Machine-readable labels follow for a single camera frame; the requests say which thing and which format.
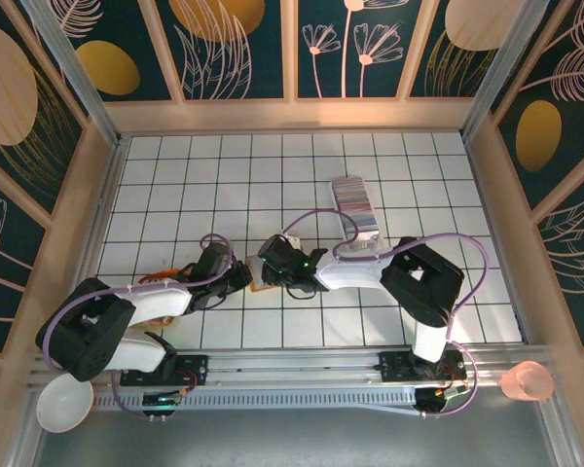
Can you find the row of credit cards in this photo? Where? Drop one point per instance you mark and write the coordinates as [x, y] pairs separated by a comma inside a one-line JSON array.
[[353, 199]]

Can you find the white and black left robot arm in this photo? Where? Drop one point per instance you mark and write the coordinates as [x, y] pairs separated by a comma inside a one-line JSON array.
[[87, 331]]

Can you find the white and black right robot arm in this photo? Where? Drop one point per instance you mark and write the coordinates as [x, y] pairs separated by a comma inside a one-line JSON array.
[[418, 282]]

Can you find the colourful snack bag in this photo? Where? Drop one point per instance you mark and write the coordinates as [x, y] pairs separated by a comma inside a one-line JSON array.
[[160, 322]]

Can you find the small black control board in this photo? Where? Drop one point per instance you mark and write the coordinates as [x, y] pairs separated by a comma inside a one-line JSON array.
[[433, 396], [160, 400]]

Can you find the grey sheet metal panel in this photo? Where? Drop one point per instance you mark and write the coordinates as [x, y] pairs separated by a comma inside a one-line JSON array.
[[292, 438]]

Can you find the white bowl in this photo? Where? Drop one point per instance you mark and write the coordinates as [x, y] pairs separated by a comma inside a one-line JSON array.
[[61, 408]]

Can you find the pink plastic cup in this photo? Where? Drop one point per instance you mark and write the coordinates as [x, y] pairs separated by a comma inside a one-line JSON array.
[[525, 382]]

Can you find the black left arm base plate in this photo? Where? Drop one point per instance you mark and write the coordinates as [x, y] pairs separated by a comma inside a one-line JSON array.
[[194, 370]]

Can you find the aluminium mounting rail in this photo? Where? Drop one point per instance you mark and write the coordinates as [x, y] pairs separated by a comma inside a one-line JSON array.
[[292, 365]]

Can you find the aluminium side rail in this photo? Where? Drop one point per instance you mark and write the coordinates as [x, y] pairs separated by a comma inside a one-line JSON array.
[[93, 243]]

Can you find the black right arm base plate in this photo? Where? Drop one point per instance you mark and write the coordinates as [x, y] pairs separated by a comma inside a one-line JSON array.
[[394, 367]]

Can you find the aluminium frame post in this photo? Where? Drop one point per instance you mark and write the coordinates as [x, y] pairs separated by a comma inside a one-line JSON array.
[[496, 73], [78, 82]]

